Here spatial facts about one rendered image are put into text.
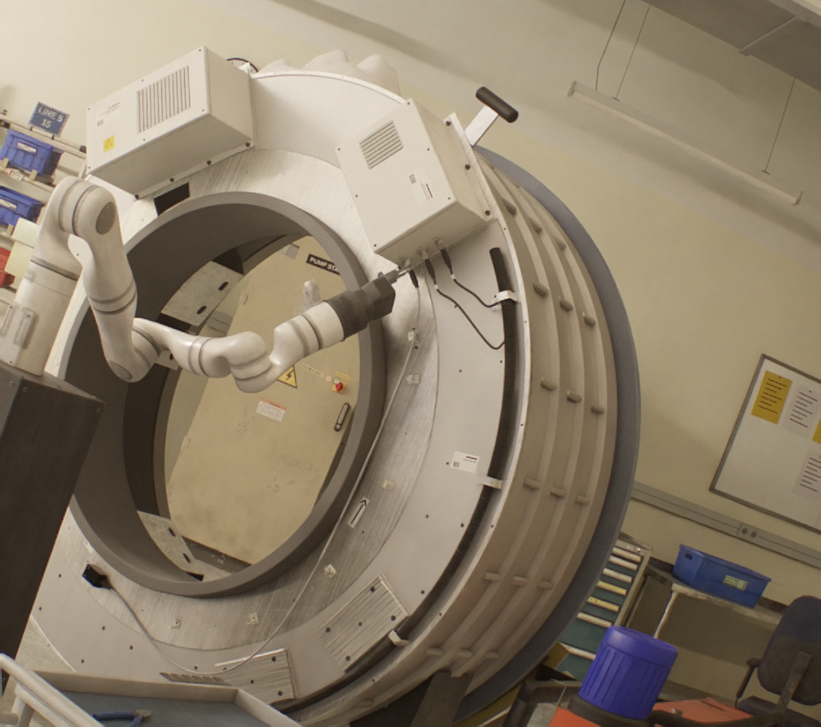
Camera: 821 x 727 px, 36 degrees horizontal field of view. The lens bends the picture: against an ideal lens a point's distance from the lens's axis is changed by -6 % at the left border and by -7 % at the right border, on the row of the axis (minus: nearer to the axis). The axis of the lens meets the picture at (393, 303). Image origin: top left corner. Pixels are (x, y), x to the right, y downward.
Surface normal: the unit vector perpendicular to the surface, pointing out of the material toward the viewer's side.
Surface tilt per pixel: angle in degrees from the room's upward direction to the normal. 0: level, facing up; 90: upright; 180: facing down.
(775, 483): 90
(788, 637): 99
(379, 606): 90
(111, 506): 33
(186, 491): 90
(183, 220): 143
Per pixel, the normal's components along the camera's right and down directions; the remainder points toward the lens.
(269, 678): -0.51, -0.26
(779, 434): 0.09, -0.03
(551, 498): 0.80, 0.18
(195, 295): 0.53, 0.67
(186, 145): 0.13, 0.92
